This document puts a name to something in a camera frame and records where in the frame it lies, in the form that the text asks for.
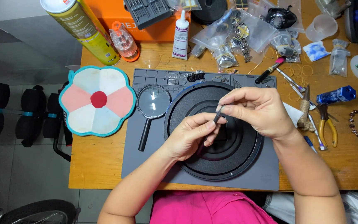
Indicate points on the person's left hand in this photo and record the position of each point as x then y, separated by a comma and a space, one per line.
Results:
186, 140

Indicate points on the person's right hand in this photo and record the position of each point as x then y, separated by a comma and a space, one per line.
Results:
263, 109

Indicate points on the white tissue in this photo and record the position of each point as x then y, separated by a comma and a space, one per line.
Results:
292, 113

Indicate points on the black brush with pink tip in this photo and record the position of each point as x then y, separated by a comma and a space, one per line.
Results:
267, 72

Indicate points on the black round tray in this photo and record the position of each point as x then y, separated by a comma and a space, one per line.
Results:
182, 102

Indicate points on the silver tweezers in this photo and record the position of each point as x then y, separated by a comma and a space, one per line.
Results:
291, 80

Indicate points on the twine-wrapped tool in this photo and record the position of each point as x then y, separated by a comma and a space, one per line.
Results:
305, 112

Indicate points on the grey silicone work mat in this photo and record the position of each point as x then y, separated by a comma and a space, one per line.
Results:
144, 165

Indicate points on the black magnifying glass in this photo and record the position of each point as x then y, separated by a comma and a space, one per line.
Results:
153, 101

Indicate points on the blue pen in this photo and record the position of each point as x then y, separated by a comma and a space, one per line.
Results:
309, 143

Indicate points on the scattered tan rubber bands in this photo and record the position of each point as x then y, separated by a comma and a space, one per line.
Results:
307, 71

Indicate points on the silver spring bar tool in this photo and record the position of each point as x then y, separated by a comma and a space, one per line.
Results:
317, 133

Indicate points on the black watch band links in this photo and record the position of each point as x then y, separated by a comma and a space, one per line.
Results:
196, 77

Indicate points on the person's pink shirt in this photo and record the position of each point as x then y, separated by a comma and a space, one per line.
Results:
207, 208

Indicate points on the heap of bagged watch parts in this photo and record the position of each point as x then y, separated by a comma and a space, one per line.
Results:
222, 34

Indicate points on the clear round watch glass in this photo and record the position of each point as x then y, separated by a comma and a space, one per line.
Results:
149, 59

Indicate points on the small clear plastic bag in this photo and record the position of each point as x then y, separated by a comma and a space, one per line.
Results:
339, 59

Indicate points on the black digital watch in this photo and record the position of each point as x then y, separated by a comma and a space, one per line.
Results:
280, 17

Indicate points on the flower-shaped fabric pot holder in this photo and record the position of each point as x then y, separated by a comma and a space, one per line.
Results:
98, 99

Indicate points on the clear plastic measuring cup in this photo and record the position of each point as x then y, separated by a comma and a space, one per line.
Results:
322, 28

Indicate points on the white glue bottle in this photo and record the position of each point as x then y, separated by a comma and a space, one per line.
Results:
180, 39

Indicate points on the black round disc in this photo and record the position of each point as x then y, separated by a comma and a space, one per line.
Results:
210, 11

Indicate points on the clear container with orange lid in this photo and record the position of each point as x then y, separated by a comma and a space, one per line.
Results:
123, 42

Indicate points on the clear plastic holder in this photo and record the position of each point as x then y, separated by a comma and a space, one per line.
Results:
331, 6

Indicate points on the grey screwdriver bit case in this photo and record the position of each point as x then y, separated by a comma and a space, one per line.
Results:
148, 11

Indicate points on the orange cardboard box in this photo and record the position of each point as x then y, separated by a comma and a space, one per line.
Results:
116, 18

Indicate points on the yellow spray can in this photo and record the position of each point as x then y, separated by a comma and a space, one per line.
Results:
79, 28

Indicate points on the black exercise equipment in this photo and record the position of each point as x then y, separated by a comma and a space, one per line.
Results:
29, 112

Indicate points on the black vehicle wheel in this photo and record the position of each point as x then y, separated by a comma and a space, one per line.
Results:
39, 211

